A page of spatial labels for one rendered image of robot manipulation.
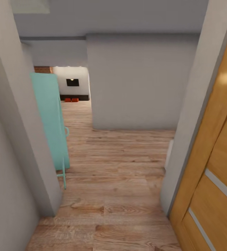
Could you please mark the wall mounted tv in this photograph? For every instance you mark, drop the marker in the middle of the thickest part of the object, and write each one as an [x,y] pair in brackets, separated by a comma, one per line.
[72,82]

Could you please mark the standing mirror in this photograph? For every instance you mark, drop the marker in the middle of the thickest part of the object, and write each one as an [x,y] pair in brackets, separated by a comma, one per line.
[47,95]

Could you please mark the cabinet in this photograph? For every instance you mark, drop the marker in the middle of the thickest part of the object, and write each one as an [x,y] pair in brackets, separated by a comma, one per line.
[80,97]

